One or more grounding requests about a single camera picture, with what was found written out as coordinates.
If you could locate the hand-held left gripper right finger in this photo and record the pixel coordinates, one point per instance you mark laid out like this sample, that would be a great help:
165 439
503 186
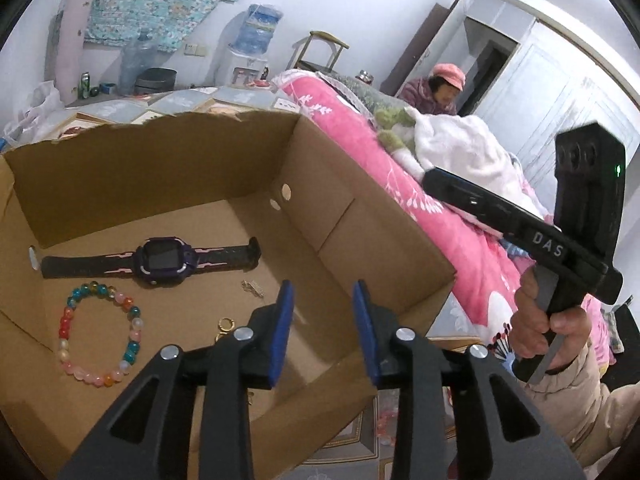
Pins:
365 340

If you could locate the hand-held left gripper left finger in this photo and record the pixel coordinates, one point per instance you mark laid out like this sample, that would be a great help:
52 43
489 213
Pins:
281 340

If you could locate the small silver clip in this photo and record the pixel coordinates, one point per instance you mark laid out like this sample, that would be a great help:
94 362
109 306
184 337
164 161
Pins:
252 287

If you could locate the brown cardboard box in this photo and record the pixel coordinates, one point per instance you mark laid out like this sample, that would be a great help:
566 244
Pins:
325 220

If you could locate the purple smart watch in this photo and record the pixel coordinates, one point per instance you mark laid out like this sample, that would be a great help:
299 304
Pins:
162 260

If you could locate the person's right forearm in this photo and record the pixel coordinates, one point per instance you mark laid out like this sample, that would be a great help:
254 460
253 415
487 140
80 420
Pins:
590 410

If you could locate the person's right hand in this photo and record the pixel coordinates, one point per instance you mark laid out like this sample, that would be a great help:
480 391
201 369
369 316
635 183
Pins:
527 320

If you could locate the white wardrobe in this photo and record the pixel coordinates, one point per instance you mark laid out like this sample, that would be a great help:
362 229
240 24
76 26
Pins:
550 85

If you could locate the pink floral blanket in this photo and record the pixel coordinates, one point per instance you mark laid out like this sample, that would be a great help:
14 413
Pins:
360 135

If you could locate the green plush toy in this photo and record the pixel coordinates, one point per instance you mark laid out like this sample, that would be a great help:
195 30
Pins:
392 117

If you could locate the brown door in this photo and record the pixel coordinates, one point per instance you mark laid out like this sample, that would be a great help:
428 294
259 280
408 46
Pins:
425 45

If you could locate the grey patterned cloth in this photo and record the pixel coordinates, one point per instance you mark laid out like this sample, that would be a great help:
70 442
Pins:
350 87

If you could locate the white water dispenser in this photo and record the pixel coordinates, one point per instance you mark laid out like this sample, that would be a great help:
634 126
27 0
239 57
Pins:
245 72

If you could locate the black pot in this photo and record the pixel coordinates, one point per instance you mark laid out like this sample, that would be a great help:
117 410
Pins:
155 80

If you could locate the wooden chair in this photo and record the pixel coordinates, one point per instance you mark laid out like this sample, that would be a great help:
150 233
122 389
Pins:
320 37

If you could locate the blue water dispenser bottle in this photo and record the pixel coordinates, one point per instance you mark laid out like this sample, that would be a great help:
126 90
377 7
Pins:
257 30

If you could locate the empty clear water bottle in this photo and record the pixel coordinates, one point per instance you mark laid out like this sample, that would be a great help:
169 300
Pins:
137 62

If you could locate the green can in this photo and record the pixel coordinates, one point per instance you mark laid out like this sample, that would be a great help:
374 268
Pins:
85 86

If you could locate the white plastic bag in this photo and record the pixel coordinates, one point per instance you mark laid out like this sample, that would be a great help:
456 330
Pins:
37 102

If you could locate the pale pink board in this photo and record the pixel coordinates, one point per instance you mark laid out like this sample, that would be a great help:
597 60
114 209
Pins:
72 35

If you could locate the wall socket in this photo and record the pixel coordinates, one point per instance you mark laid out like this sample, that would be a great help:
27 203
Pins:
196 50

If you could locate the floral wall cloth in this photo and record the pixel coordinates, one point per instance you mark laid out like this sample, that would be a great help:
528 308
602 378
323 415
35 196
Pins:
150 0

